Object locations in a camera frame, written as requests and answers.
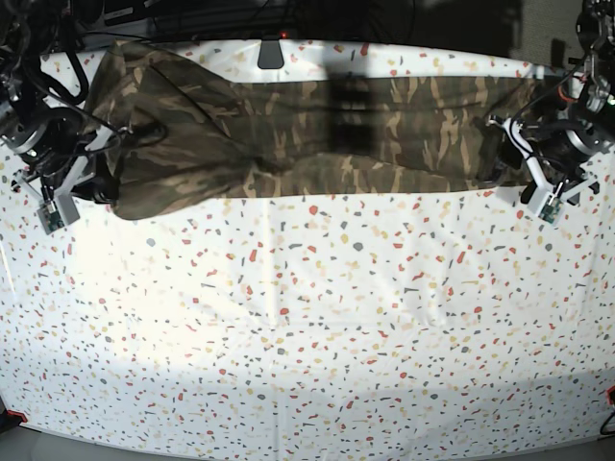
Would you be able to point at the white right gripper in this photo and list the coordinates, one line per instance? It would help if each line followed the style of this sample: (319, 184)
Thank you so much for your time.
(59, 168)

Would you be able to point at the white speckled table cloth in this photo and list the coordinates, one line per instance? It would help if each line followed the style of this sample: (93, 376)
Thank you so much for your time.
(384, 327)

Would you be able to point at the camouflage T-shirt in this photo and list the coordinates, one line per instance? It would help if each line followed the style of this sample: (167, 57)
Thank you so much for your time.
(197, 136)

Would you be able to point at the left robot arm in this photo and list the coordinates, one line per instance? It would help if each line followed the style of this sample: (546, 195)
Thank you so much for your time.
(586, 93)

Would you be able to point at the red table clamp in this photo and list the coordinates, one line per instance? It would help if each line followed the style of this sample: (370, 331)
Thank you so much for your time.
(13, 418)

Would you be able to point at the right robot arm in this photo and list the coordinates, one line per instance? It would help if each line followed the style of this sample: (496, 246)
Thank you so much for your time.
(43, 85)

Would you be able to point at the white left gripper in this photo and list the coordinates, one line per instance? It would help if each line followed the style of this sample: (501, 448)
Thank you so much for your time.
(555, 154)

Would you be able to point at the black power strip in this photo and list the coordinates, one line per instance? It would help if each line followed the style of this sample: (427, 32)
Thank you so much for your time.
(372, 21)

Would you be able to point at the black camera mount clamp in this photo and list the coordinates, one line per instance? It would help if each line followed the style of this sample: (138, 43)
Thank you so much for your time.
(270, 55)

